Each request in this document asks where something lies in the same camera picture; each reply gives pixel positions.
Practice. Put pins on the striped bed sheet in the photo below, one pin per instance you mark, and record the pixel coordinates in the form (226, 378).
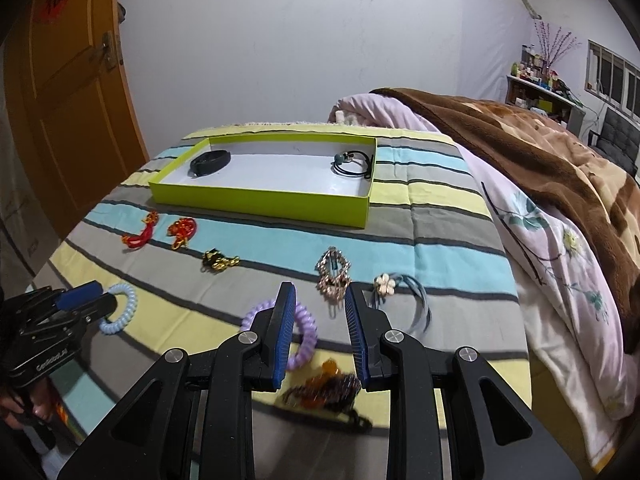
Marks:
(450, 270)

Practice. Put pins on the pink floral quilt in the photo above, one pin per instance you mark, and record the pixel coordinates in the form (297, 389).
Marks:
(550, 260)

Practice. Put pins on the rose gold hair clip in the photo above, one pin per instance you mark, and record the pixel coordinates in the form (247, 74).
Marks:
(332, 280)

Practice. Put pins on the person's left hand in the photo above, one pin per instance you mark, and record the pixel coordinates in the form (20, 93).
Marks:
(42, 407)

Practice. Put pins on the wooden door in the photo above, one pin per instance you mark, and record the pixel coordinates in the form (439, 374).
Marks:
(60, 110)

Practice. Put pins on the green shallow box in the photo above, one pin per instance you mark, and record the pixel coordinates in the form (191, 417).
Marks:
(280, 175)

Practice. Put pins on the red and gold knot charm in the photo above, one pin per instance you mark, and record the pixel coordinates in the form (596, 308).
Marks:
(182, 227)

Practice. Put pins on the brown fleece blanket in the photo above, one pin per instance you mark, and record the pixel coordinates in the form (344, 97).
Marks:
(550, 150)

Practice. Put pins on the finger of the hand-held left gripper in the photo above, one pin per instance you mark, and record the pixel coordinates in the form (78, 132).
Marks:
(80, 296)
(97, 307)

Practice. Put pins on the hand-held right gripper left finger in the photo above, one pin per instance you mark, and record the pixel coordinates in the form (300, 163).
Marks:
(282, 340)

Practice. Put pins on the black wristband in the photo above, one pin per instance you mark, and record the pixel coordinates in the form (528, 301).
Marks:
(220, 158)

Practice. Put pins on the purple flower branches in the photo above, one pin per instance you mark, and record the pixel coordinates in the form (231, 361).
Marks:
(552, 42)

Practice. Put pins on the white shelf with bottles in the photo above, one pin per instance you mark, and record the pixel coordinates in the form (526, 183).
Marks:
(540, 95)

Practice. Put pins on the black and gold charm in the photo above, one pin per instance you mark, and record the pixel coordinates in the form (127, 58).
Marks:
(215, 260)

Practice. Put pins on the black tufted headboard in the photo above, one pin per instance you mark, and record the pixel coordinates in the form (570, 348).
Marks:
(617, 140)

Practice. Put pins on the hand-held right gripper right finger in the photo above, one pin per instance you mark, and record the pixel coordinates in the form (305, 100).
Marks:
(356, 340)

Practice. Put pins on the brass door lock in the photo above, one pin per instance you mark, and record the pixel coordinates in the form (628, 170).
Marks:
(111, 50)

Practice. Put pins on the window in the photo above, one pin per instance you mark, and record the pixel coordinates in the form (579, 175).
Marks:
(612, 75)

